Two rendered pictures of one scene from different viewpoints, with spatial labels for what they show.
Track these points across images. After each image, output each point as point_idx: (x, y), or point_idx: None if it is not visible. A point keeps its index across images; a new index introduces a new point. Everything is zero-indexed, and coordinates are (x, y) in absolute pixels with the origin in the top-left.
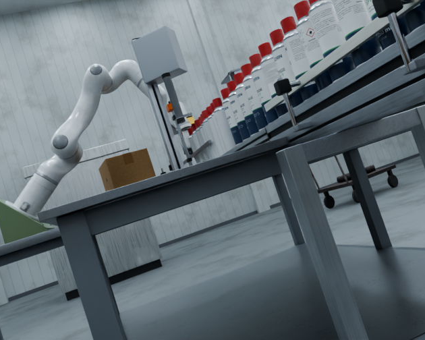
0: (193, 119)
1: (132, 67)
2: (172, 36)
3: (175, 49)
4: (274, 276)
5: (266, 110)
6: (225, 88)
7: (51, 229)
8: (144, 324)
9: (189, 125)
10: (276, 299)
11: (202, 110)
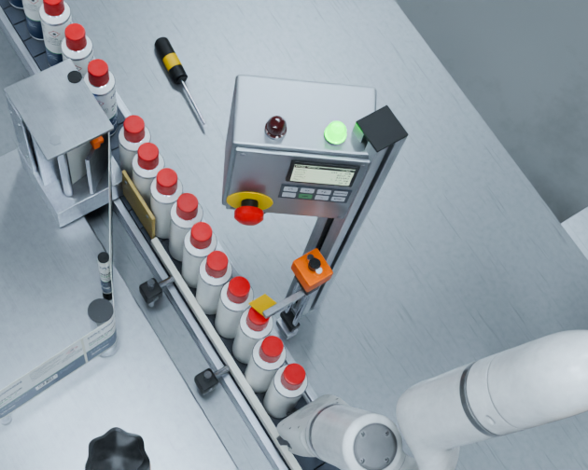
0: (259, 307)
1: (527, 342)
2: (231, 117)
3: (229, 125)
4: None
5: None
6: (93, 60)
7: (586, 207)
8: None
9: (311, 415)
10: None
11: (192, 194)
